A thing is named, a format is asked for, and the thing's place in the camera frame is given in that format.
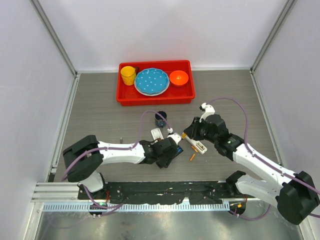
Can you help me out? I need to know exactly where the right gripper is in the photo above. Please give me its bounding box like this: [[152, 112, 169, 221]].
[[184, 116, 218, 144]]

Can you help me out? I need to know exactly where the slim white remote control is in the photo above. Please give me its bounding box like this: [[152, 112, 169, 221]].
[[185, 136, 208, 155]]

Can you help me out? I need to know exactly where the black remote control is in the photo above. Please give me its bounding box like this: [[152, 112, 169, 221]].
[[175, 145, 183, 156]]

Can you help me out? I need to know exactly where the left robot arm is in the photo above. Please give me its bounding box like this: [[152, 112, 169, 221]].
[[61, 133, 182, 200]]

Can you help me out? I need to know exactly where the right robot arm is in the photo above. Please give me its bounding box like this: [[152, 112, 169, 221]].
[[183, 114, 320, 225]]

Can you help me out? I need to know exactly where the dark blue round cup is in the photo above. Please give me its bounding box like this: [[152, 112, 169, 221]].
[[154, 111, 167, 128]]

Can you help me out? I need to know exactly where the orange bowl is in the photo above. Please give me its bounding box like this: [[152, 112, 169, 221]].
[[169, 70, 189, 87]]

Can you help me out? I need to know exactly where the blue polka dot plate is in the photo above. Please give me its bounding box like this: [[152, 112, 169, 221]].
[[134, 68, 170, 96]]

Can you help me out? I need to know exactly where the yellow ribbed cup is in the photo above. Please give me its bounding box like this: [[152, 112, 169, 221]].
[[120, 66, 139, 86]]

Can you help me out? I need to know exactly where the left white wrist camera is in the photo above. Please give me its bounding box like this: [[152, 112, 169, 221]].
[[167, 127, 182, 145]]

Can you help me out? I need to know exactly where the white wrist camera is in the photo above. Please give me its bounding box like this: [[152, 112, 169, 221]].
[[199, 102, 216, 122], [167, 127, 182, 145]]

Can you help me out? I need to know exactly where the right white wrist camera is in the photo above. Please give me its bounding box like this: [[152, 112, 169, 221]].
[[199, 102, 216, 122]]

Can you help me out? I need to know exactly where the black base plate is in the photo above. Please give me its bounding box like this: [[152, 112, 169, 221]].
[[91, 181, 244, 205]]

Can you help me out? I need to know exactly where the slotted cable duct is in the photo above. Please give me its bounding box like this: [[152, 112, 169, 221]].
[[42, 201, 230, 213]]

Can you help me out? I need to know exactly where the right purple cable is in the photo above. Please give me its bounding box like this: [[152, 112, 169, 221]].
[[204, 97, 320, 221]]

